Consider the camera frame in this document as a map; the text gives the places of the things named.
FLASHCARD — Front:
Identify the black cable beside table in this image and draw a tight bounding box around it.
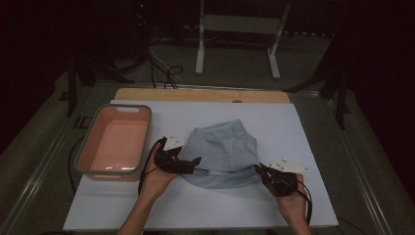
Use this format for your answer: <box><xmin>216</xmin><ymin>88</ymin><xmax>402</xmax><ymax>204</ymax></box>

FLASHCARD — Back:
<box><xmin>67</xmin><ymin>136</ymin><xmax>86</xmax><ymax>194</ymax></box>

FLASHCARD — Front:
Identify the white metal stand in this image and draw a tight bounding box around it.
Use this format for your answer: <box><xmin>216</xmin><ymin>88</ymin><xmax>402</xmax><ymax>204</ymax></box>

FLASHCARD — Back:
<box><xmin>195</xmin><ymin>0</ymin><xmax>292</xmax><ymax>80</ymax></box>

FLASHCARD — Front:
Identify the dark equipment rack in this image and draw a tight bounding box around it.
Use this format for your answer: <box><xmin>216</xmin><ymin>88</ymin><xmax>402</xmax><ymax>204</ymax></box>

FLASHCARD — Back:
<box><xmin>128</xmin><ymin>0</ymin><xmax>155</xmax><ymax>67</ymax></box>

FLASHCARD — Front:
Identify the black tripod stand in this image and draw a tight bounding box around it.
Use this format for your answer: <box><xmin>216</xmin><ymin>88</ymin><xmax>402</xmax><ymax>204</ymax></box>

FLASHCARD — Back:
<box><xmin>283</xmin><ymin>32</ymin><xmax>351</xmax><ymax>131</ymax></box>

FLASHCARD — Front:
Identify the black stand with long legs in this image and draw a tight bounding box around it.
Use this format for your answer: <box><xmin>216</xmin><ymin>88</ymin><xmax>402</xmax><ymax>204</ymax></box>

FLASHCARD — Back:
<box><xmin>58</xmin><ymin>48</ymin><xmax>135</xmax><ymax>118</ymax></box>

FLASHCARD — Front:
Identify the person's right hand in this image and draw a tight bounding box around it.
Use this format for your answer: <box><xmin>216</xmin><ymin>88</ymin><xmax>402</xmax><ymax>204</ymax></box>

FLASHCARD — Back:
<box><xmin>277</xmin><ymin>174</ymin><xmax>309</xmax><ymax>223</ymax></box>

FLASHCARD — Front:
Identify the bundle of floor cables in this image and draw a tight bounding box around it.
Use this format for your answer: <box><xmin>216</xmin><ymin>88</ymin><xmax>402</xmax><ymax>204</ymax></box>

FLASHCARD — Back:
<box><xmin>143</xmin><ymin>45</ymin><xmax>184</xmax><ymax>90</ymax></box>

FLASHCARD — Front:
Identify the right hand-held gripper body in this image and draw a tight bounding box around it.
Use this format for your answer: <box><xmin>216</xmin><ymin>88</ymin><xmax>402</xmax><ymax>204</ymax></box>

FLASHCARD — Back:
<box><xmin>263</xmin><ymin>156</ymin><xmax>311</xmax><ymax>198</ymax></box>

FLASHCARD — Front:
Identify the person's left hand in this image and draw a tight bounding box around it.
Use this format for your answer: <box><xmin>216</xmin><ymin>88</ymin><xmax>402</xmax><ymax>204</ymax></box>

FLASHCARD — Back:
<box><xmin>141</xmin><ymin>143</ymin><xmax>180</xmax><ymax>199</ymax></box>

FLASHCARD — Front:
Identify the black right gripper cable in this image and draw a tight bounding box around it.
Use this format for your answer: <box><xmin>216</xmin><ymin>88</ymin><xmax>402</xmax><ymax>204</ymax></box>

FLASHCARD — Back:
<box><xmin>295</xmin><ymin>179</ymin><xmax>313</xmax><ymax>226</ymax></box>

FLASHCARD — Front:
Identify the light blue shirt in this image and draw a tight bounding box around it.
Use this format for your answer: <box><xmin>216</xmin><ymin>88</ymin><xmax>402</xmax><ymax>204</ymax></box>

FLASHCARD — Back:
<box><xmin>178</xmin><ymin>118</ymin><xmax>262</xmax><ymax>190</ymax></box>

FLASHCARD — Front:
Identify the pink basin with grey rim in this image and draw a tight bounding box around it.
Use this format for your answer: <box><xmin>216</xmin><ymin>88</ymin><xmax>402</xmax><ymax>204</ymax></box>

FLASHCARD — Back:
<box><xmin>73</xmin><ymin>103</ymin><xmax>154</xmax><ymax>182</ymax></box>

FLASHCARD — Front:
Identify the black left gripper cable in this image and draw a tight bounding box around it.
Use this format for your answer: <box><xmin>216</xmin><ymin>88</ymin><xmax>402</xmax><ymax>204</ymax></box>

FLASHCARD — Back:
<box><xmin>137</xmin><ymin>136</ymin><xmax>167</xmax><ymax>197</ymax></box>

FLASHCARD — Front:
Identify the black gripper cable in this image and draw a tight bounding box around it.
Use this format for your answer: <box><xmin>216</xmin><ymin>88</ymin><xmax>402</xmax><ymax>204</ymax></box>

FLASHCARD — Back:
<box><xmin>295</xmin><ymin>179</ymin><xmax>313</xmax><ymax>226</ymax></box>
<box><xmin>137</xmin><ymin>136</ymin><xmax>167</xmax><ymax>197</ymax></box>

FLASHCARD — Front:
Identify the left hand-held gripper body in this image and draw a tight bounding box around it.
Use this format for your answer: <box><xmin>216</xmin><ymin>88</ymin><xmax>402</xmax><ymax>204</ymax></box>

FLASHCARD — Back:
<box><xmin>154</xmin><ymin>133</ymin><xmax>197</xmax><ymax>175</ymax></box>

